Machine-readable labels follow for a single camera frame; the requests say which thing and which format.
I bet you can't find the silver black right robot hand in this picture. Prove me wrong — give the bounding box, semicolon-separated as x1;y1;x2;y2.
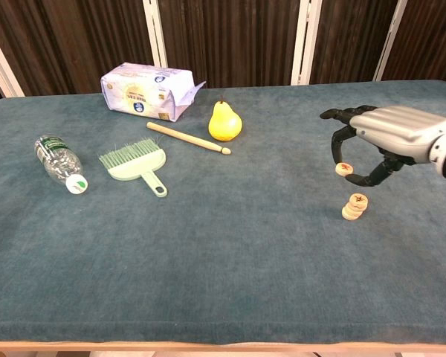
319;105;446;187

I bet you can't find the teal velvet table cloth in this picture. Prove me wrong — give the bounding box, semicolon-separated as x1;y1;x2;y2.
0;79;446;345

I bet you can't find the light wooden stick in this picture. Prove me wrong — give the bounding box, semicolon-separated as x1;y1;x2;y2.
146;121;232;156

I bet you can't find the clear plastic water bottle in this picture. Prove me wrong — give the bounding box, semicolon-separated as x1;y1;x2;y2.
33;134;89;195

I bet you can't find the white metal frame post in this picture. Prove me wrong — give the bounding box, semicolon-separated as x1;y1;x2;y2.
142;0;169;69
290;0;323;86
372;0;409;83
0;20;25;99

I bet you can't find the light wooden table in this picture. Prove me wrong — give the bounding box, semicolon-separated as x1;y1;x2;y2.
0;339;446;357

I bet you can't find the mint green hand brush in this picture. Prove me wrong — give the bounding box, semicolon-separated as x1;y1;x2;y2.
98;137;169;199

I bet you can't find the pale purple tissue pack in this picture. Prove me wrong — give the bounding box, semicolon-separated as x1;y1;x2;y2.
100;62;207;123

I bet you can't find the yellow pear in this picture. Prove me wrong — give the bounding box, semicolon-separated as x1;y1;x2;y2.
207;97;244;143

